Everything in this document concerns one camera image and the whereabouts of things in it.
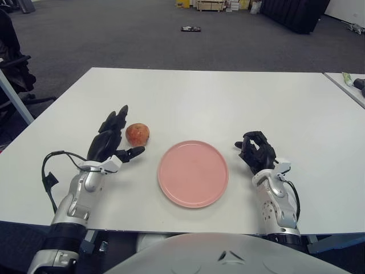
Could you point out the white plastic bag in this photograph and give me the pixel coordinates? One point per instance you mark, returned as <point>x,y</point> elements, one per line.
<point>255,7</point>

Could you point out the grey bin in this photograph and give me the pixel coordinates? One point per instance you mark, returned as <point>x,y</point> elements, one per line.
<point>27,5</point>

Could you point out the black tray on floor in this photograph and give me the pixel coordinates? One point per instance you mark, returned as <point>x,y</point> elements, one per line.
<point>191,28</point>

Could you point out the grey robot dog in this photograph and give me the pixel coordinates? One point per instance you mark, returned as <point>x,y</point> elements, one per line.
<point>355,28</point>

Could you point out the grey slanted table leg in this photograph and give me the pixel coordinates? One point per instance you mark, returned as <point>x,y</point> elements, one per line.
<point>15,98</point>

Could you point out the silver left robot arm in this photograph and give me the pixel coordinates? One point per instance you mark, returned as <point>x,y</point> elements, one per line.
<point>82,185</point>

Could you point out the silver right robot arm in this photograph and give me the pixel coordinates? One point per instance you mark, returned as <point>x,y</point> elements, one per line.
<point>275,197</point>

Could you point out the black office chair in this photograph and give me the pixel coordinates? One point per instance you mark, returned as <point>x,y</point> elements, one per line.
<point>11,65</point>

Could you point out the pink round plate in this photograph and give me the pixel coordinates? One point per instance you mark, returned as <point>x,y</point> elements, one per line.
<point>193,174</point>

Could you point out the grey table frame beam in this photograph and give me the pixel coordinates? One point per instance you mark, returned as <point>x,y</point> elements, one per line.
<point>89,242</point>
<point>333,244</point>

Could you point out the green and white tube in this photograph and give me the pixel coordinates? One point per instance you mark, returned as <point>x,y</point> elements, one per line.
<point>348,79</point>

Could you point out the wooden crate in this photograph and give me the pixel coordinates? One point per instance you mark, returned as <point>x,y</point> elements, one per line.
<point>210,5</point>

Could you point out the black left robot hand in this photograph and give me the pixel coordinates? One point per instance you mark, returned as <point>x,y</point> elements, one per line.
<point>104,142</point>

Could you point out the black handheld controller with screen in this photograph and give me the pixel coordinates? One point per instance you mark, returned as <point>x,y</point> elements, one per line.
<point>360,82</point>

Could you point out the black curtain partition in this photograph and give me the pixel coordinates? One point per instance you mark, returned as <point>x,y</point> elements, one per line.
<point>293,14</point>

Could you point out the red apple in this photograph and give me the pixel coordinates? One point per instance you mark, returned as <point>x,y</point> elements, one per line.
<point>137,134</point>

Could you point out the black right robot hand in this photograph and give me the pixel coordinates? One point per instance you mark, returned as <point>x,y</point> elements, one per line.
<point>261,157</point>

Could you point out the grey robot torso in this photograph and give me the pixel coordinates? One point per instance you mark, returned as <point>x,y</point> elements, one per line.
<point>199,254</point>

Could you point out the yellow box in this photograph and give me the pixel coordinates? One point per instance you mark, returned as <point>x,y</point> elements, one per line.
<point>183,3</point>

